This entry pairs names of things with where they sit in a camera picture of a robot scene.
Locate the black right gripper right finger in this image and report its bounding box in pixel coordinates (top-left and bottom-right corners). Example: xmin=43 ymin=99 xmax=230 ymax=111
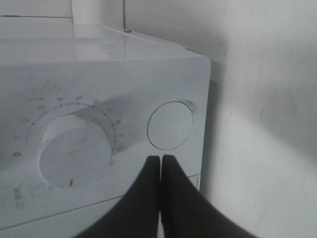
xmin=160 ymin=155 xmax=255 ymax=238

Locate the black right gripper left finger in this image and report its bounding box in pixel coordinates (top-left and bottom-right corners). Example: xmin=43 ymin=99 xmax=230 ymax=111
xmin=79 ymin=156 xmax=160 ymax=238

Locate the white timer knob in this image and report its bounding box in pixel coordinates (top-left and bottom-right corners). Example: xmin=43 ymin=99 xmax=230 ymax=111
xmin=38 ymin=114 xmax=115 ymax=189

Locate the round white door button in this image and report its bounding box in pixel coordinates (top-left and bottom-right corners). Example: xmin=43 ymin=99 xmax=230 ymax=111
xmin=147 ymin=101 xmax=194 ymax=150

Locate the white microwave oven body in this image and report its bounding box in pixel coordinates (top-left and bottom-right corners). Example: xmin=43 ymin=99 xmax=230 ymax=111
xmin=0 ymin=19 xmax=211 ymax=238

